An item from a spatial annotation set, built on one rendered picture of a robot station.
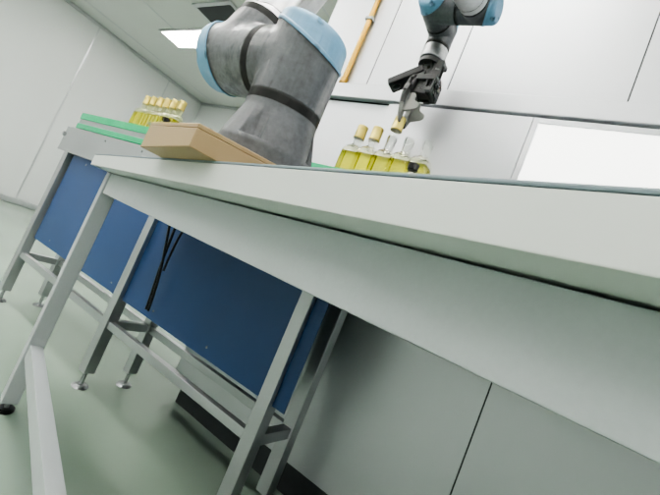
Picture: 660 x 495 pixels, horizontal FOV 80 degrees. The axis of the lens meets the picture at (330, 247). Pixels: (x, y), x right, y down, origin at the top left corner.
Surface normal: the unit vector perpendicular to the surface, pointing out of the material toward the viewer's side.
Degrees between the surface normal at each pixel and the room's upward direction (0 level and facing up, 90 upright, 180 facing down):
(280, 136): 77
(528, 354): 90
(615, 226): 90
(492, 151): 90
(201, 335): 90
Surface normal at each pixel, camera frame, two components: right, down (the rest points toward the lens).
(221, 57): -0.61, 0.22
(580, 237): -0.69, -0.34
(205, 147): 0.62, 0.19
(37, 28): 0.79, 0.29
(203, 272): -0.48, -0.27
